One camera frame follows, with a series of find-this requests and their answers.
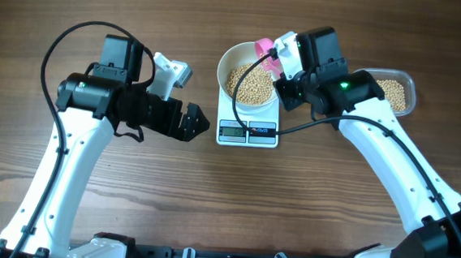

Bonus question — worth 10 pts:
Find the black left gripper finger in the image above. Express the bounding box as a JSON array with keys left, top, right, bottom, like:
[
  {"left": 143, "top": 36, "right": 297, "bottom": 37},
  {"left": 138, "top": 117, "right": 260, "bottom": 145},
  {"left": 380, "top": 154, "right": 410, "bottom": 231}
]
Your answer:
[
  {"left": 183, "top": 102, "right": 205, "bottom": 123},
  {"left": 176, "top": 117, "right": 209, "bottom": 141}
]

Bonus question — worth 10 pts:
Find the pink plastic scoop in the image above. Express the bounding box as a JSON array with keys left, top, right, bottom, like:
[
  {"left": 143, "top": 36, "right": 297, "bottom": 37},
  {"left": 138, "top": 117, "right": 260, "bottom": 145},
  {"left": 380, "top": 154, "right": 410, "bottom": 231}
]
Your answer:
[{"left": 254, "top": 38, "right": 282, "bottom": 80}]

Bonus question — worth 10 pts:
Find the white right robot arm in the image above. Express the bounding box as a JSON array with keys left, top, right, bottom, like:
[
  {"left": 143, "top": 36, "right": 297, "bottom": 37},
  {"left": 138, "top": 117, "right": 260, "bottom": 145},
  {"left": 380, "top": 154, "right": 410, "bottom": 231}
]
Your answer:
[{"left": 217, "top": 27, "right": 461, "bottom": 258}]

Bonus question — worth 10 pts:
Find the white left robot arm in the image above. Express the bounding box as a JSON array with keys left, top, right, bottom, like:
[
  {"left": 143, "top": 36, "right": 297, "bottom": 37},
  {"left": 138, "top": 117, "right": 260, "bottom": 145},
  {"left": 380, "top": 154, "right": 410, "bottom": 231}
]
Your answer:
[{"left": 0, "top": 35, "right": 209, "bottom": 258}]

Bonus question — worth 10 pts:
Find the white digital kitchen scale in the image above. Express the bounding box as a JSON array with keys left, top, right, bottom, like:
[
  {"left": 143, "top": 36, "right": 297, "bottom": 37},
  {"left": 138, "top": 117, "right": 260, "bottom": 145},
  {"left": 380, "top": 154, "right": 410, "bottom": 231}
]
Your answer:
[{"left": 216, "top": 90, "right": 279, "bottom": 148}]

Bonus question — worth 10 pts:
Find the cream white bowl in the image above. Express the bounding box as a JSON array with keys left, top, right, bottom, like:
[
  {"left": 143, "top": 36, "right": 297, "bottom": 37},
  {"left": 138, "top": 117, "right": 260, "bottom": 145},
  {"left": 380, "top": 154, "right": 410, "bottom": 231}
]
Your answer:
[{"left": 217, "top": 41, "right": 277, "bottom": 113}]

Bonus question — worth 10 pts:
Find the clear plastic bean container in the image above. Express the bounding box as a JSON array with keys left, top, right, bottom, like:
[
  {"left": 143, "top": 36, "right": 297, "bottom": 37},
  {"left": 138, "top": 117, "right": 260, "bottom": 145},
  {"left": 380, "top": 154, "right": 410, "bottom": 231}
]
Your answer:
[{"left": 362, "top": 68, "right": 416, "bottom": 117}]

